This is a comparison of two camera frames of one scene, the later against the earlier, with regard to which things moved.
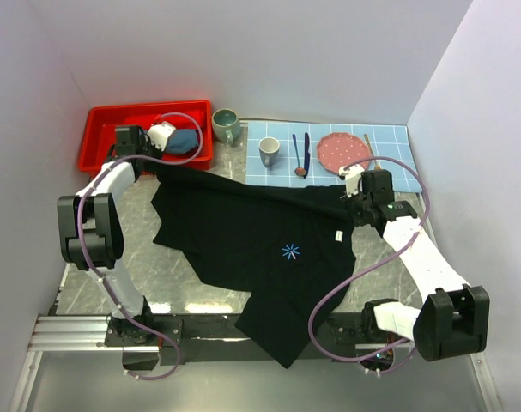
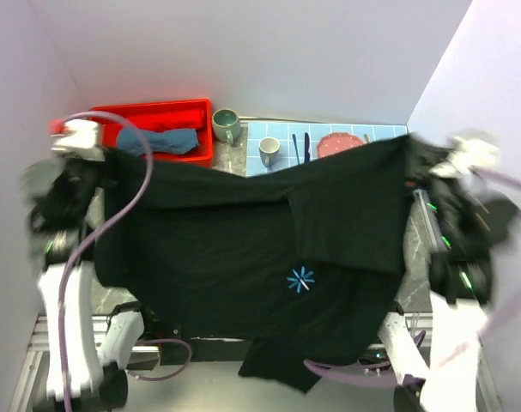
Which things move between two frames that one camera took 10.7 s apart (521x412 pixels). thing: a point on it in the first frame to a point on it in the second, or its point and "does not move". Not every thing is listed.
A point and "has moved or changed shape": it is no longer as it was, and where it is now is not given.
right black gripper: [358, 221] to [419, 156]
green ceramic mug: [226, 124] does not move
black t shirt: [292, 248] has moved or changed shape
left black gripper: [146, 142] to [101, 166]
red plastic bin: [98, 124] does not move
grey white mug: [269, 149] does not move
